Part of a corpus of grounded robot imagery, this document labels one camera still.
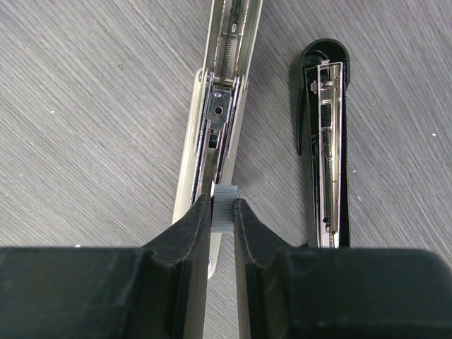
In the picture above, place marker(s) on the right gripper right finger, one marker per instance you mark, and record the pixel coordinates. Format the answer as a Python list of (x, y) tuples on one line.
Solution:
[(285, 291)]

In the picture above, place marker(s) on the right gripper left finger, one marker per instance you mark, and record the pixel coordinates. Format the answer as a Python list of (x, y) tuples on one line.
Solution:
[(154, 291)]

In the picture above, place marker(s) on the grey staple strip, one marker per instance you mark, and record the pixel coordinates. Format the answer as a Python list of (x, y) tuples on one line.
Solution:
[(224, 197)]

